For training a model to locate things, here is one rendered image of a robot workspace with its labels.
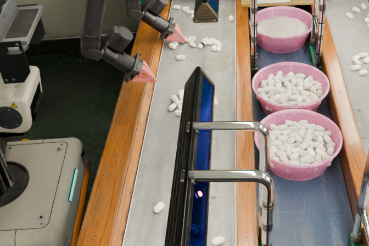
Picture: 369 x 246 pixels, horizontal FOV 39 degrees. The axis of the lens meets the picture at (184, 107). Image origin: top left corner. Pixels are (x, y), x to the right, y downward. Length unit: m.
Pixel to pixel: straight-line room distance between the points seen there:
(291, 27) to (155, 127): 0.82
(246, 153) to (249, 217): 0.25
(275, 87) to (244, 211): 0.63
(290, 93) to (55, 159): 1.12
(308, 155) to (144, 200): 0.51
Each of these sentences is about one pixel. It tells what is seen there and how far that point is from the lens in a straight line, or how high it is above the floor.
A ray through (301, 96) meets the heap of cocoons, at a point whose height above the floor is 0.73.
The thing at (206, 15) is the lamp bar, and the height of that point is 1.07.
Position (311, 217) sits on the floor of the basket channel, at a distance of 1.56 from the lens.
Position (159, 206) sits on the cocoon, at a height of 0.76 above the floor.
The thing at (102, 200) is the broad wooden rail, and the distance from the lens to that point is 1.52.
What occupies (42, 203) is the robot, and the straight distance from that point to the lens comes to 2.26.
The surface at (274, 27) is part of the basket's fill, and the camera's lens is 2.27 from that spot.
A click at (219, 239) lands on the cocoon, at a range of 1.40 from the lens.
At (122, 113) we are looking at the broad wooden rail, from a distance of 1.80.
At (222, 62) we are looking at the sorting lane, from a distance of 2.04.
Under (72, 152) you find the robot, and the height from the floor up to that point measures 0.27.
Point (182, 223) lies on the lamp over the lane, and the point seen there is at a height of 1.11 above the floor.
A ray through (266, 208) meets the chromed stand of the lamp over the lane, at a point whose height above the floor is 1.02.
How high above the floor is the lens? 1.87
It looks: 38 degrees down
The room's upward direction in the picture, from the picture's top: 6 degrees counter-clockwise
